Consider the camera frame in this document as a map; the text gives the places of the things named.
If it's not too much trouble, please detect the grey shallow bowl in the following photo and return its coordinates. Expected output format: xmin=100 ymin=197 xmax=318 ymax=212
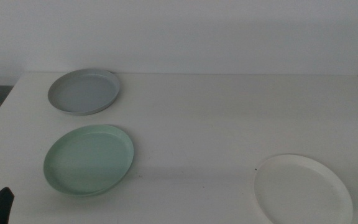
xmin=47 ymin=68 xmax=121 ymax=116

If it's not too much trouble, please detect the mint green shallow bowl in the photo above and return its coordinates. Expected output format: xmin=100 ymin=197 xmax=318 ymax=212
xmin=43 ymin=124 xmax=135 ymax=197

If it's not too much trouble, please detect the white shallow bowl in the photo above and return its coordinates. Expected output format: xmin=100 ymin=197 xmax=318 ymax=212
xmin=254 ymin=154 xmax=354 ymax=224

